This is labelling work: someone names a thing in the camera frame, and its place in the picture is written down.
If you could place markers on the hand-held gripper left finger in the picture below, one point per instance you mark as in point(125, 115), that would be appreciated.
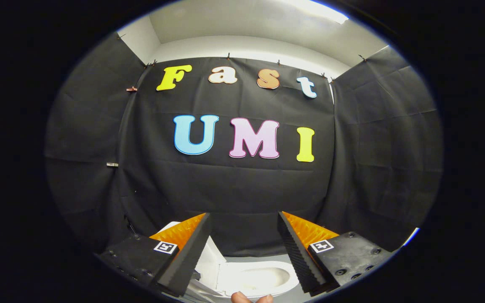
point(192, 252)

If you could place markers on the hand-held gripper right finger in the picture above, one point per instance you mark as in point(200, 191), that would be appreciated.
point(295, 252)

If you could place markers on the black backdrop cloth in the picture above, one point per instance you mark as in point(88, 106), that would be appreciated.
point(234, 189)

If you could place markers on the white toilet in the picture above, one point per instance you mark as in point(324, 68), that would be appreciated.
point(263, 278)

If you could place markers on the white toilet seat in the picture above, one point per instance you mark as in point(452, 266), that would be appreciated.
point(259, 264)

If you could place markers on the copper clip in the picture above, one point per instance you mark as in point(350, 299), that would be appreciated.
point(131, 89)

